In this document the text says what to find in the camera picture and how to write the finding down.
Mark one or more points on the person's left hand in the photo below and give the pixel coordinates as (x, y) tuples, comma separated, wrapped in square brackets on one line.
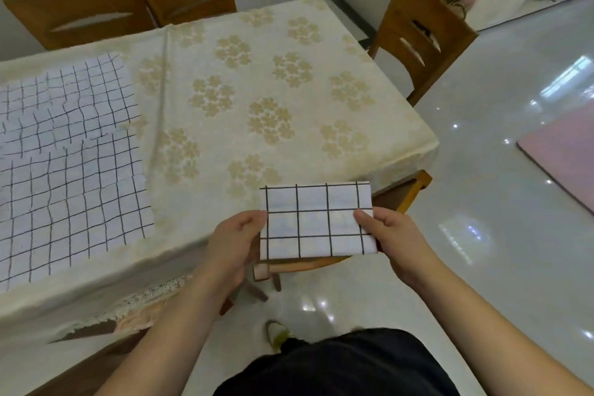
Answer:
[(232, 247)]

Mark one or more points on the person's right hand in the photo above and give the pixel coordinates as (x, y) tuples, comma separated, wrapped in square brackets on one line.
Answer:
[(399, 242)]

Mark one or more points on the person's right thumb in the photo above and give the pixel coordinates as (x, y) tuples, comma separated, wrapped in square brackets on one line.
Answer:
[(367, 223)]

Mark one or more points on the person's left thumb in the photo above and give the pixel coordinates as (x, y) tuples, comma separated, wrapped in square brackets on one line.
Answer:
[(256, 220)]

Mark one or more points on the person's left forearm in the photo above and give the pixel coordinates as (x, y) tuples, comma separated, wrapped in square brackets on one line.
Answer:
[(162, 340)]

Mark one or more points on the person's right forearm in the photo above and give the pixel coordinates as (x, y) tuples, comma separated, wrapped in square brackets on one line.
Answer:
[(492, 340)]

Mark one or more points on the person's white shoe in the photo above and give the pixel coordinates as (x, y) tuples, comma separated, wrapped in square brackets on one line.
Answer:
[(277, 333)]

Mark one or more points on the cream floral tablecloth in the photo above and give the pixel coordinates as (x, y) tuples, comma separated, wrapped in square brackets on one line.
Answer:
[(232, 108)]

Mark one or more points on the person's black shorts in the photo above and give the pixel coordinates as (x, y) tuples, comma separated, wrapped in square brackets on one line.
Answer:
[(343, 368)]

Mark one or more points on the large white grid cloth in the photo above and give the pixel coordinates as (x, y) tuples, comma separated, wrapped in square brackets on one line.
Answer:
[(69, 210)]

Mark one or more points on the pink floor mat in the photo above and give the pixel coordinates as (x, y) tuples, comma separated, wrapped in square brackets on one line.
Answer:
[(564, 154)]

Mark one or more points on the small white grid cloth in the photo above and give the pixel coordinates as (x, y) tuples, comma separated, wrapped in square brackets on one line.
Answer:
[(65, 98)]

